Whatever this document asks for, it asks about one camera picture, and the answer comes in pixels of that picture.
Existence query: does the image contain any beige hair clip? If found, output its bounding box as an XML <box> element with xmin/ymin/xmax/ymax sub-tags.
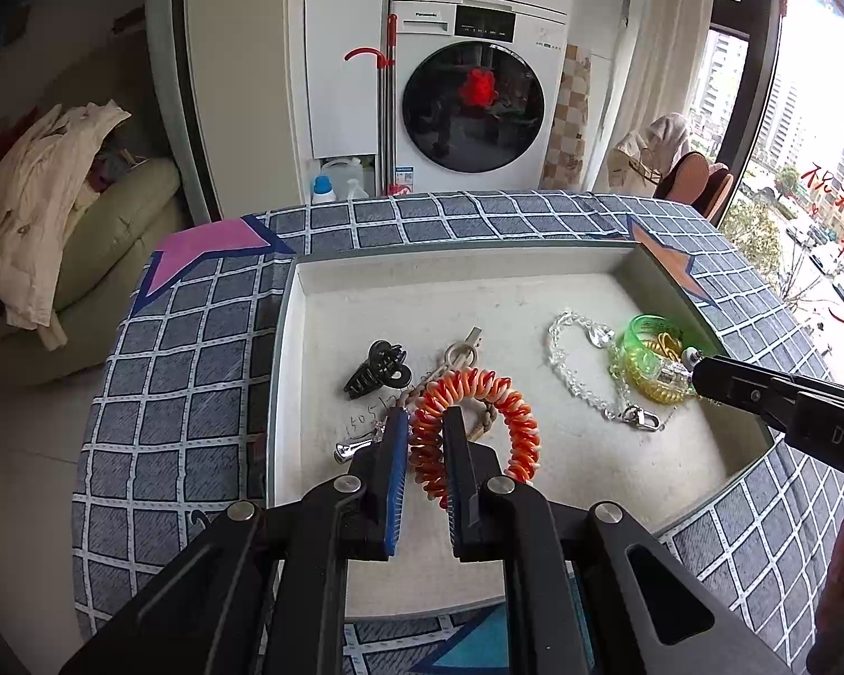
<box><xmin>408</xmin><ymin>327</ymin><xmax>485</xmax><ymax>409</ymax></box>

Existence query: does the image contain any brown chair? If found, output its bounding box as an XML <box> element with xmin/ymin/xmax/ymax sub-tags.
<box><xmin>703</xmin><ymin>165</ymin><xmax>734</xmax><ymax>226</ymax></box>
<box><xmin>654</xmin><ymin>151</ymin><xmax>708</xmax><ymax>201</ymax></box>

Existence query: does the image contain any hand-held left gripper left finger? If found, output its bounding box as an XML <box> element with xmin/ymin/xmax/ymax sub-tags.
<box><xmin>60</xmin><ymin>404</ymin><xmax>412</xmax><ymax>675</ymax></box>

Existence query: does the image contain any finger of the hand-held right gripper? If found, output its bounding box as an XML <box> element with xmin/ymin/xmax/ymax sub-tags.
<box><xmin>693</xmin><ymin>355</ymin><xmax>844</xmax><ymax>416</ymax></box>
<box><xmin>690</xmin><ymin>372</ymin><xmax>844</xmax><ymax>486</ymax></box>

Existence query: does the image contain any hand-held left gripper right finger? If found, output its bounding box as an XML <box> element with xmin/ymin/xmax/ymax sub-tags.
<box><xmin>442</xmin><ymin>404</ymin><xmax>792</xmax><ymax>675</ymax></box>

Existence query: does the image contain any cream jacket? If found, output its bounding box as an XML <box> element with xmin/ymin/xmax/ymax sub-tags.
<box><xmin>0</xmin><ymin>102</ymin><xmax>133</xmax><ymax>349</ymax></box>

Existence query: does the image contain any brown checkered cloth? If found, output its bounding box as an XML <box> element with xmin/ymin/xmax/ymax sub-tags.
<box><xmin>541</xmin><ymin>42</ymin><xmax>592</xmax><ymax>191</ymax></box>

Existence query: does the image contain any white curtain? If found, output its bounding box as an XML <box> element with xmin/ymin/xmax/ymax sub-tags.
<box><xmin>591</xmin><ymin>0</ymin><xmax>719</xmax><ymax>191</ymax></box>

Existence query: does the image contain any grey checked tablecloth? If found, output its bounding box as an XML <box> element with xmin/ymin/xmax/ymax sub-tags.
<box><xmin>70</xmin><ymin>190</ymin><xmax>844</xmax><ymax>675</ymax></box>

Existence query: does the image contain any cream sofa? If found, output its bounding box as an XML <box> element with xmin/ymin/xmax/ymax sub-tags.
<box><xmin>0</xmin><ymin>7</ymin><xmax>187</xmax><ymax>388</ymax></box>

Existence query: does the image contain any brown braided hair band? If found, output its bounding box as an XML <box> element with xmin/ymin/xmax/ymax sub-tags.
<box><xmin>464</xmin><ymin>397</ymin><xmax>502</xmax><ymax>446</ymax></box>

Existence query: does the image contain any green translucent bangle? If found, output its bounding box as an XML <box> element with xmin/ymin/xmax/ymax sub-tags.
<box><xmin>610</xmin><ymin>314</ymin><xmax>697</xmax><ymax>405</ymax></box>

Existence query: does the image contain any black claw hair clip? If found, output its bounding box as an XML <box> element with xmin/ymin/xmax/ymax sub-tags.
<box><xmin>344</xmin><ymin>339</ymin><xmax>410</xmax><ymax>401</ymax></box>

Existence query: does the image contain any clear detergent jug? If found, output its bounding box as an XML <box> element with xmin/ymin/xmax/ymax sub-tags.
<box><xmin>320</xmin><ymin>155</ymin><xmax>365</xmax><ymax>201</ymax></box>

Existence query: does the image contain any yellow coil hair tie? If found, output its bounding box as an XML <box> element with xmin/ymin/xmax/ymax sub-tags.
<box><xmin>622</xmin><ymin>341</ymin><xmax>690</xmax><ymax>407</ymax></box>

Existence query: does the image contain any pink cloth on chair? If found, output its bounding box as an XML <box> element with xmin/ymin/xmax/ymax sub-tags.
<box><xmin>608</xmin><ymin>112</ymin><xmax>694</xmax><ymax>198</ymax></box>

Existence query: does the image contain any crystal bead chain with bell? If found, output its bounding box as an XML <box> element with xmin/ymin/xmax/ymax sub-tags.
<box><xmin>547</xmin><ymin>308</ymin><xmax>704</xmax><ymax>433</ymax></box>

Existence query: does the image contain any white washing machine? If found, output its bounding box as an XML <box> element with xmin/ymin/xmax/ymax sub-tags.
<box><xmin>387</xmin><ymin>0</ymin><xmax>588</xmax><ymax>194</ymax></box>

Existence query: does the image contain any silver star rhinestone hair clip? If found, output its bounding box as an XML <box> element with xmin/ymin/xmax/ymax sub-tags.
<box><xmin>334</xmin><ymin>366</ymin><xmax>437</xmax><ymax>465</ymax></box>

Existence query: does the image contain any blue-grey jewelry tray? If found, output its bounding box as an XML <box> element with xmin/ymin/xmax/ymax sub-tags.
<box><xmin>266</xmin><ymin>235</ymin><xmax>782</xmax><ymax>623</ymax></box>

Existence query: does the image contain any red window decal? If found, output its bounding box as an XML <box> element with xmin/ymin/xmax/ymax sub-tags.
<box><xmin>802</xmin><ymin>161</ymin><xmax>844</xmax><ymax>289</ymax></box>

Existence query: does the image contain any white cabinet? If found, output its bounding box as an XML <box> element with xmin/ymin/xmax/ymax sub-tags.
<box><xmin>304</xmin><ymin>0</ymin><xmax>395</xmax><ymax>159</ymax></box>

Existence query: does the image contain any red handled mop pole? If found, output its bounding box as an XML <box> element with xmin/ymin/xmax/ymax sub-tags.
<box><xmin>344</xmin><ymin>14</ymin><xmax>398</xmax><ymax>194</ymax></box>

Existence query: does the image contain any orange coil hair tie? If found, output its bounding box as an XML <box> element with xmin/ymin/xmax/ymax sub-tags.
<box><xmin>408</xmin><ymin>369</ymin><xmax>541</xmax><ymax>507</ymax></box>

